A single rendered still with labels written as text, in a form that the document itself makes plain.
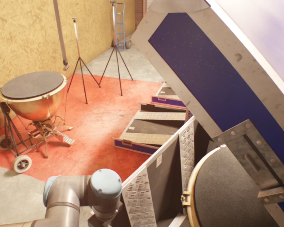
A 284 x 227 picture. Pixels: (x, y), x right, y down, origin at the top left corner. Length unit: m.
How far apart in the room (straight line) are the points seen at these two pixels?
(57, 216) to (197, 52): 0.49
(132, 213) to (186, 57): 0.98
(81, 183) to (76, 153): 1.98
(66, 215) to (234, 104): 0.47
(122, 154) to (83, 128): 0.74
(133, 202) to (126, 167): 1.27
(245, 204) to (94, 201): 0.62
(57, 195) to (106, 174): 0.15
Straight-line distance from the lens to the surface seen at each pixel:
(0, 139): 2.91
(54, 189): 0.65
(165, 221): 1.81
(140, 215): 1.24
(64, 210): 0.60
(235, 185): 1.05
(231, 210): 0.97
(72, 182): 0.65
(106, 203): 0.66
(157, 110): 3.14
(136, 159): 2.44
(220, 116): 0.29
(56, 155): 2.67
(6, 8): 3.42
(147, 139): 2.56
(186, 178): 1.61
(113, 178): 0.64
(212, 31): 0.26
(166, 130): 2.81
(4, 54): 3.36
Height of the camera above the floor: 1.75
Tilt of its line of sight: 34 degrees down
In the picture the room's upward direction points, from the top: straight up
